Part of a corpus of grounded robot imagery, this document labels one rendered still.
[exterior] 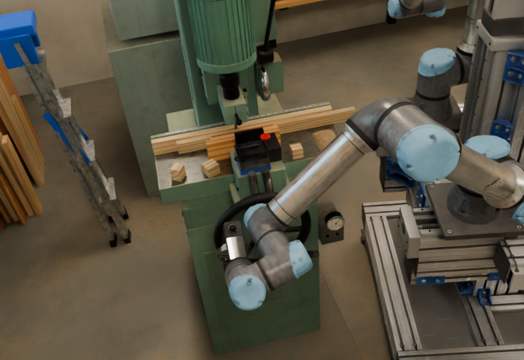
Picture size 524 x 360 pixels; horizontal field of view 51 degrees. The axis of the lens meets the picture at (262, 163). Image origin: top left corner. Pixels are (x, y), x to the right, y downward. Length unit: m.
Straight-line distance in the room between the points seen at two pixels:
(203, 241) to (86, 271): 1.05
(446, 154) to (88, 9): 3.23
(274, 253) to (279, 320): 1.04
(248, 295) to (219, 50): 0.69
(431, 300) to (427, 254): 0.54
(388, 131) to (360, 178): 1.86
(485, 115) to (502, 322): 0.83
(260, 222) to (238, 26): 0.55
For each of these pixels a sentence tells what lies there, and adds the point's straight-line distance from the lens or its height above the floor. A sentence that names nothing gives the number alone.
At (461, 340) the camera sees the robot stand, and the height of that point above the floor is 0.21.
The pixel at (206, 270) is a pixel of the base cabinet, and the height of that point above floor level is 0.50.
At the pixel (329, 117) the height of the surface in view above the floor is 0.93.
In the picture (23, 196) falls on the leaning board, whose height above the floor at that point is 0.14.
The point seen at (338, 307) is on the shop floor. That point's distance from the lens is 2.46.
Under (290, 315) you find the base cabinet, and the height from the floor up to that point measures 0.15.
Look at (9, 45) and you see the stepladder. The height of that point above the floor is 1.10.
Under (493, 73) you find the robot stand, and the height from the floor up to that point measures 1.15.
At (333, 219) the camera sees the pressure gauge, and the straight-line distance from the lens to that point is 1.84.
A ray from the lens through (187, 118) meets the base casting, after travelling 2.15.
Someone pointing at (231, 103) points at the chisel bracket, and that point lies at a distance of 1.70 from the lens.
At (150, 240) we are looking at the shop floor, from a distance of 2.83.
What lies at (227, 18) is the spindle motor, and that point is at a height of 1.36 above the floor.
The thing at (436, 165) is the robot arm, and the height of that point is 1.24.
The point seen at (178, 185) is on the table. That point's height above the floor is 0.90.
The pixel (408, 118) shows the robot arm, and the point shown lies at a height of 1.31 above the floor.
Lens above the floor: 1.97
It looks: 39 degrees down
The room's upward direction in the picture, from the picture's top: 6 degrees counter-clockwise
